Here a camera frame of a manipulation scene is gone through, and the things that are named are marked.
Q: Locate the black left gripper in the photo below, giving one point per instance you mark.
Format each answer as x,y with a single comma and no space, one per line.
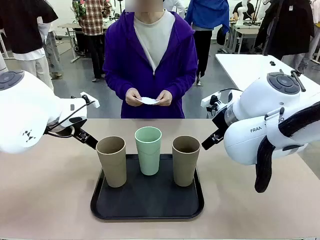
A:
80,133

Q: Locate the person in black top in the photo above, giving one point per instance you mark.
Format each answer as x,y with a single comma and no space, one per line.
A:
22,25

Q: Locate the seated person in black shirt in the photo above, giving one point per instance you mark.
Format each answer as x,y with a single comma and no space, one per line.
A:
250,11

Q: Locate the person in grey trousers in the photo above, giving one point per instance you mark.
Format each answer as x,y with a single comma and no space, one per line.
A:
53,55

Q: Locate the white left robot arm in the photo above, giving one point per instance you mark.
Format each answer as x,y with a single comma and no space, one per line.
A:
25,112

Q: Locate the person's right forearm purple sleeve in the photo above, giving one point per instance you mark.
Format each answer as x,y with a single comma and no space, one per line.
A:
117,85

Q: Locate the small white robot arm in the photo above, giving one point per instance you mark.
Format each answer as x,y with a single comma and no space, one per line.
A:
241,15

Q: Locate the white paper doily coaster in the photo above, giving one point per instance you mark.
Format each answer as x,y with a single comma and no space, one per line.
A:
148,100

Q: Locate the colourful floral bundle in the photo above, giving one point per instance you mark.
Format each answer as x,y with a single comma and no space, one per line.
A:
79,8

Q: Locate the small black clamp piece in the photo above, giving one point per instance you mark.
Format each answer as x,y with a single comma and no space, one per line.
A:
272,63

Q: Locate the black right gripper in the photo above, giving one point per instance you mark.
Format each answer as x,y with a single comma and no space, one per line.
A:
220,120

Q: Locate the black backpack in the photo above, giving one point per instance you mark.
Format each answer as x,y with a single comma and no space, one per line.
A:
220,37

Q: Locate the long black coat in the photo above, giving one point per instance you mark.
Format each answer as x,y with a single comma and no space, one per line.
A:
287,27

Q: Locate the mint green tall cup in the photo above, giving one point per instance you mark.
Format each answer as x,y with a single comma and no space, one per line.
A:
150,160

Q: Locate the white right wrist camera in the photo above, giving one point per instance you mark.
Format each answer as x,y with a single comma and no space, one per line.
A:
206,100

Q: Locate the black rod with clamp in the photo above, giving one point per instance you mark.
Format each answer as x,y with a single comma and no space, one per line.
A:
300,82

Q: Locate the grey metal-legged desk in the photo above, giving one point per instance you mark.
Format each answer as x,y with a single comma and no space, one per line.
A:
246,31
67,25

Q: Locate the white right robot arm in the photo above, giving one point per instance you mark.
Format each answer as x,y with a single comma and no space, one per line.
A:
250,105

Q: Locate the person in plaid shirt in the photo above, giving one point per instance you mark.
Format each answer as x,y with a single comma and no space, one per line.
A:
93,17

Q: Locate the person in purple hoodie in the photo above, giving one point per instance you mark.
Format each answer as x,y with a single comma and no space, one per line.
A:
130,62

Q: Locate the black plastic tray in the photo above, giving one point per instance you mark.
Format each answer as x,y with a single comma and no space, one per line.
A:
150,200

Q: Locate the person's left hand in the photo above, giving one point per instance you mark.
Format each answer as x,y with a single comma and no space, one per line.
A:
165,98

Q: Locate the person in blue jacket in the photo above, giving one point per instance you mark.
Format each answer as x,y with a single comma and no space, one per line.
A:
207,12

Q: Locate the tan tall cup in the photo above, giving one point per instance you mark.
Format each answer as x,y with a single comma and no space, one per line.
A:
185,167
112,165

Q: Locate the person's left forearm purple sleeve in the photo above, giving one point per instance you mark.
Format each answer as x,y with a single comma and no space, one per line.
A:
182,82

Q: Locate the person's right hand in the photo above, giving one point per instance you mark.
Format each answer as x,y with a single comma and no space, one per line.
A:
132,98

